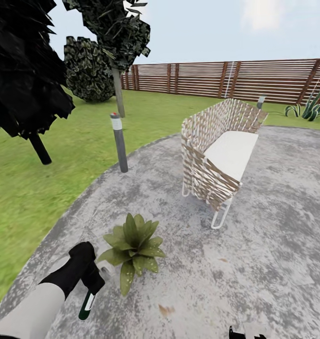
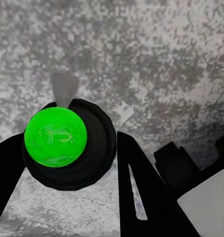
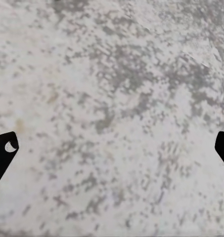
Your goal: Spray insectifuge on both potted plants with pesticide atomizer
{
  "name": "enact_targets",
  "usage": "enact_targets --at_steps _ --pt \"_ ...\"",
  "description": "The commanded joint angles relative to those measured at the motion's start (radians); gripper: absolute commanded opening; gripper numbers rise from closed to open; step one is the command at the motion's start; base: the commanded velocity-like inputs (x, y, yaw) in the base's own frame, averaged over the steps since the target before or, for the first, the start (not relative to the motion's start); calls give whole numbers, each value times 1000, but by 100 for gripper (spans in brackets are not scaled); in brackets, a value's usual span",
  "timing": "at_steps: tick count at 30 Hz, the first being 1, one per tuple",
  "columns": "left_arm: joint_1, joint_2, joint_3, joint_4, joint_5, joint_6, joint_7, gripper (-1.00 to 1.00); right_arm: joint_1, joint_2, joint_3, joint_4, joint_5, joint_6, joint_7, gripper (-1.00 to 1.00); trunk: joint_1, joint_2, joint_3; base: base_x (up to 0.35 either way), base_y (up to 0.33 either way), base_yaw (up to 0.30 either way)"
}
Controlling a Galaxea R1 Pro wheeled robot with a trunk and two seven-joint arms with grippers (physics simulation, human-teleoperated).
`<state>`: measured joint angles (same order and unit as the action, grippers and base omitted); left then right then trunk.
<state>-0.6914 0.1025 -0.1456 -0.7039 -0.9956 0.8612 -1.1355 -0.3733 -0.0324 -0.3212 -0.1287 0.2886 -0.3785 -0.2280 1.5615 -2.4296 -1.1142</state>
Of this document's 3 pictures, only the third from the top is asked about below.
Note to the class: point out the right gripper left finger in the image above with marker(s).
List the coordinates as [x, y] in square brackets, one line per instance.
[8, 149]

